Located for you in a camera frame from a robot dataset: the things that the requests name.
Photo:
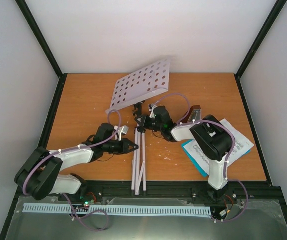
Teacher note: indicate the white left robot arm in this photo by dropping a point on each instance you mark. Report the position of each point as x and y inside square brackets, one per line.
[40, 176]

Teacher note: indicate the light blue cable duct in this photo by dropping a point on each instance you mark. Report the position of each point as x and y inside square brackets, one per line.
[120, 210]

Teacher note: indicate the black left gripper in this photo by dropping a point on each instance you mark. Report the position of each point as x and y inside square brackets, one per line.
[124, 148]

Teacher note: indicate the teal folder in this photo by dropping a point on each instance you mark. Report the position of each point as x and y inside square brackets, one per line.
[201, 162]

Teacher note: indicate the brown wooden metronome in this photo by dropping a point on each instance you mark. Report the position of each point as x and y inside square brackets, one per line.
[194, 113]

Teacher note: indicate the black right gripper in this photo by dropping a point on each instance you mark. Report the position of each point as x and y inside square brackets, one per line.
[144, 119]

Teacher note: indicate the black aluminium frame rail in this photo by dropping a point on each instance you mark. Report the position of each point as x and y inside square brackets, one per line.
[192, 192]

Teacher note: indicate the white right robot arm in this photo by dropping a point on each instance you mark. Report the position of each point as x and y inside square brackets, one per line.
[214, 139]

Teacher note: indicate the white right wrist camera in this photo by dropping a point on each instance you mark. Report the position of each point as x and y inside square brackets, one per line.
[151, 108]

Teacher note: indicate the white tripod music stand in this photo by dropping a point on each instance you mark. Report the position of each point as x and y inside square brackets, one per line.
[132, 90]

